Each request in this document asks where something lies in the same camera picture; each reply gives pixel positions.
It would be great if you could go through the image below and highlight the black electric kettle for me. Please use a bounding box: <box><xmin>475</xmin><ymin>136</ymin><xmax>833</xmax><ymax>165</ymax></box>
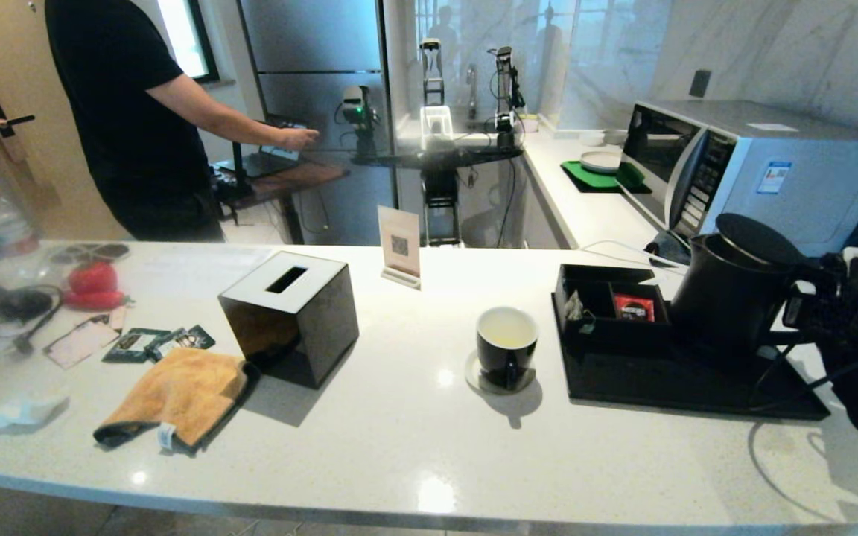
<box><xmin>669</xmin><ymin>214</ymin><xmax>824</xmax><ymax>360</ymax></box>

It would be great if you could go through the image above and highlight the pyramid tea bag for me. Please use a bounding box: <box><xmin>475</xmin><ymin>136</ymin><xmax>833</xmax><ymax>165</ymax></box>
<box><xmin>565</xmin><ymin>292</ymin><xmax>598</xmax><ymax>328</ymax></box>

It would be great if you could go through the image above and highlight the dark green tea packet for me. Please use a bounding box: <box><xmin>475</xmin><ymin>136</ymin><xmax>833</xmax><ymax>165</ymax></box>
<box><xmin>147</xmin><ymin>325</ymin><xmax>217</xmax><ymax>363</ymax></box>
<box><xmin>102</xmin><ymin>328</ymin><xmax>171</xmax><ymax>364</ymax></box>

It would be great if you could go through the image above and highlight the silver microwave oven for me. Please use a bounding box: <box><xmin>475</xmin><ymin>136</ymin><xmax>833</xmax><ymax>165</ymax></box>
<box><xmin>617</xmin><ymin>100</ymin><xmax>858</xmax><ymax>258</ymax></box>

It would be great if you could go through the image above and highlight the black rectangular serving tray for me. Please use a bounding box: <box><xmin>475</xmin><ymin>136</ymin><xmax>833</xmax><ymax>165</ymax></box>
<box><xmin>553</xmin><ymin>298</ymin><xmax>833</xmax><ymax>422</ymax></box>

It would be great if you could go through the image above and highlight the red coffee sachet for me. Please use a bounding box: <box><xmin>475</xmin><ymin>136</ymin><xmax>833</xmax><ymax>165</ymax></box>
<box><xmin>614</xmin><ymin>293</ymin><xmax>658</xmax><ymax>323</ymax></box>

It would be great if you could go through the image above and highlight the black compartment sachet box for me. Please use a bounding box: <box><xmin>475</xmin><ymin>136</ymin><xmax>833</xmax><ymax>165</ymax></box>
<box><xmin>556</xmin><ymin>264</ymin><xmax>674</xmax><ymax>357</ymax></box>

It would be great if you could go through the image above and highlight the white plate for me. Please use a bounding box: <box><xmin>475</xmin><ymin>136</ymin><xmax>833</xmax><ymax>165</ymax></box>
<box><xmin>579</xmin><ymin>150</ymin><xmax>623</xmax><ymax>175</ymax></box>

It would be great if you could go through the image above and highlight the green mat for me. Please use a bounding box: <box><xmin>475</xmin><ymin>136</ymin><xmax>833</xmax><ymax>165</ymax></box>
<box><xmin>561</xmin><ymin>159</ymin><xmax>651</xmax><ymax>194</ymax></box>

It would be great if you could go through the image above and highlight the black mug white inside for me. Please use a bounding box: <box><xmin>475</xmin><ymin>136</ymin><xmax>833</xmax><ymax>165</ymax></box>
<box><xmin>476</xmin><ymin>306</ymin><xmax>540</xmax><ymax>389</ymax></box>

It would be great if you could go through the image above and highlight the white round saucer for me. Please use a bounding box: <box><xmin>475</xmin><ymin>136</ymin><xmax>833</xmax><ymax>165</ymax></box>
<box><xmin>465</xmin><ymin>351</ymin><xmax>537</xmax><ymax>395</ymax></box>

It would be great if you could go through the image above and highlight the QR code table sign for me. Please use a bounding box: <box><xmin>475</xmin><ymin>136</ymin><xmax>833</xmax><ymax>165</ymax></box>
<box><xmin>378</xmin><ymin>205</ymin><xmax>423</xmax><ymax>290</ymax></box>

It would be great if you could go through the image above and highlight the black cube tissue box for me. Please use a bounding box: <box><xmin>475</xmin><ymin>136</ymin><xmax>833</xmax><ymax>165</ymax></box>
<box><xmin>218</xmin><ymin>251</ymin><xmax>360</xmax><ymax>389</ymax></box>

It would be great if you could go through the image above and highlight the brown wooden desk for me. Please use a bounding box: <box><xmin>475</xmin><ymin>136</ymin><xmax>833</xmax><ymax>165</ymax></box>
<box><xmin>213</xmin><ymin>160</ymin><xmax>350</xmax><ymax>245</ymax></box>

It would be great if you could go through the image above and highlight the open laptop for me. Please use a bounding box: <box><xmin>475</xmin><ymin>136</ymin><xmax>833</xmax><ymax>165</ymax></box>
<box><xmin>243</xmin><ymin>141</ymin><xmax>303</xmax><ymax>179</ymax></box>

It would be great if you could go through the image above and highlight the grey refrigerator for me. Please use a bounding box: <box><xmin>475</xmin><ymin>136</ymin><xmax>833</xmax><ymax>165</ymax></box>
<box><xmin>238</xmin><ymin>0</ymin><xmax>400</xmax><ymax>246</ymax></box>

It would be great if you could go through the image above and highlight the orange microfibre cloth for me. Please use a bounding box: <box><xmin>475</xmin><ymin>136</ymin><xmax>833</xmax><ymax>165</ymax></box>
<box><xmin>94</xmin><ymin>348</ymin><xmax>261</xmax><ymax>455</ymax></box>

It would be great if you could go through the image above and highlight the dark framed window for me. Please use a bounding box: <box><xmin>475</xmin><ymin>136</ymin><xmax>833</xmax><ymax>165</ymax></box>
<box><xmin>157</xmin><ymin>0</ymin><xmax>221</xmax><ymax>84</ymax></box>

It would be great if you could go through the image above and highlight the person in black shirt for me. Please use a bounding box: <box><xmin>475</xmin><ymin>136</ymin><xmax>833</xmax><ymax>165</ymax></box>
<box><xmin>45</xmin><ymin>0</ymin><xmax>320</xmax><ymax>243</ymax></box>

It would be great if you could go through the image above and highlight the red toy chili pepper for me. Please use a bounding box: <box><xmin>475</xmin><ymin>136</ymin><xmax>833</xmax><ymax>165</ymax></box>
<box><xmin>61</xmin><ymin>290</ymin><xmax>132</xmax><ymax>312</ymax></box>

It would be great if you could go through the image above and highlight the red toy strawberry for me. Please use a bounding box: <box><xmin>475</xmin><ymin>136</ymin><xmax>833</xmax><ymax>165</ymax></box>
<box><xmin>66</xmin><ymin>261</ymin><xmax>120</xmax><ymax>295</ymax></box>

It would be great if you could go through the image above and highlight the torn pink foil sachet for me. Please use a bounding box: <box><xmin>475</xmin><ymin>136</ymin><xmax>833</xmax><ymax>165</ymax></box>
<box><xmin>43</xmin><ymin>314</ymin><xmax>126</xmax><ymax>370</ymax></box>

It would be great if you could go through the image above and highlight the black round power adapter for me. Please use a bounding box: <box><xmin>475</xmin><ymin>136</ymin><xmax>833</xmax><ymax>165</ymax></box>
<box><xmin>0</xmin><ymin>289</ymin><xmax>56</xmax><ymax>322</ymax></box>

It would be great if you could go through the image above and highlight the crumpled white tissue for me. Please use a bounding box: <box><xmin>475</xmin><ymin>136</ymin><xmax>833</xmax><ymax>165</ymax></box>
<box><xmin>0</xmin><ymin>387</ymin><xmax>72</xmax><ymax>434</ymax></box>

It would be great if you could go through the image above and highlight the clear bottle red cap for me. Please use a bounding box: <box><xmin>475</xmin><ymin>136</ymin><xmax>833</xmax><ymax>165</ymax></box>
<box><xmin>0</xmin><ymin>186</ymin><xmax>39</xmax><ymax>261</ymax></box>

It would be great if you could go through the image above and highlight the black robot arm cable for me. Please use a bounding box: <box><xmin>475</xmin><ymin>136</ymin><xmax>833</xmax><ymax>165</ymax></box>
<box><xmin>746</xmin><ymin>328</ymin><xmax>858</xmax><ymax>414</ymax></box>

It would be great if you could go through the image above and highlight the white power cable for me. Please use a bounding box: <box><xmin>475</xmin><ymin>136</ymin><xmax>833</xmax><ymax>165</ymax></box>
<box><xmin>578</xmin><ymin>238</ymin><xmax>858</xmax><ymax>278</ymax></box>

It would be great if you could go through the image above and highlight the black plug with cable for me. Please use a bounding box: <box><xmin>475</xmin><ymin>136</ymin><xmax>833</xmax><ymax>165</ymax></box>
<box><xmin>12</xmin><ymin>299</ymin><xmax>65</xmax><ymax>355</ymax></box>

